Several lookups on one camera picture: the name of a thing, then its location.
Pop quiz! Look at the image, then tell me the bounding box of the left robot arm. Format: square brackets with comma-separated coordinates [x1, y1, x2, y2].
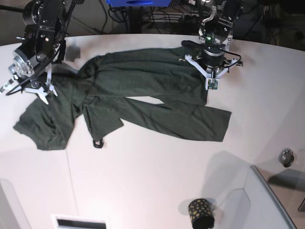
[182, 0, 243, 80]

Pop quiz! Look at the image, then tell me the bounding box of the dark green t-shirt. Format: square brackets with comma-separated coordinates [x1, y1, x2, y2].
[14, 47, 231, 150]

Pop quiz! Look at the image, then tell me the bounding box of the blue plastic box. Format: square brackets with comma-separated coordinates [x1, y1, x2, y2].
[106, 0, 171, 7]

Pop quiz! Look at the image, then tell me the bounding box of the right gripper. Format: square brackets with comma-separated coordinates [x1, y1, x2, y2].
[24, 68, 58, 105]

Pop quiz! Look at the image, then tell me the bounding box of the white rectangular table slot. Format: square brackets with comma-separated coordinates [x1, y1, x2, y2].
[51, 214, 111, 229]

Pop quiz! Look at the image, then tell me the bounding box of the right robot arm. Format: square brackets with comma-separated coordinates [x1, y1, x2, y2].
[0, 0, 83, 104]

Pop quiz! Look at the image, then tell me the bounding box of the black cup with gold dots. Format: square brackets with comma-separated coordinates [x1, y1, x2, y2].
[188, 198, 215, 229]

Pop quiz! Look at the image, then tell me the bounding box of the small black plastic clip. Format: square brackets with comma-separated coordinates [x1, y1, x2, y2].
[92, 139, 104, 149]

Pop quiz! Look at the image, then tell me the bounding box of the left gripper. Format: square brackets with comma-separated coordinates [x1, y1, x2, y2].
[184, 46, 243, 79]

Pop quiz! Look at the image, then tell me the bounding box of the round metal table grommet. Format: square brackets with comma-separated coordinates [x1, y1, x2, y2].
[278, 148, 295, 168]

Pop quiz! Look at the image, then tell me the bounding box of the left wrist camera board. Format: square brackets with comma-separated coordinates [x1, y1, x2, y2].
[205, 78, 220, 90]

